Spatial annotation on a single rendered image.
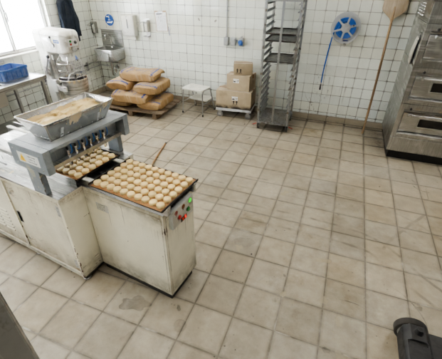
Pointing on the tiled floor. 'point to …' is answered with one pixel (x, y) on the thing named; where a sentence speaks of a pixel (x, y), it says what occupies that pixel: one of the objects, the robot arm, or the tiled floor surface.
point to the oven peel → (393, 10)
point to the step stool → (198, 95)
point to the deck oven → (428, 90)
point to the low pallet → (145, 109)
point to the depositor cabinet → (42, 214)
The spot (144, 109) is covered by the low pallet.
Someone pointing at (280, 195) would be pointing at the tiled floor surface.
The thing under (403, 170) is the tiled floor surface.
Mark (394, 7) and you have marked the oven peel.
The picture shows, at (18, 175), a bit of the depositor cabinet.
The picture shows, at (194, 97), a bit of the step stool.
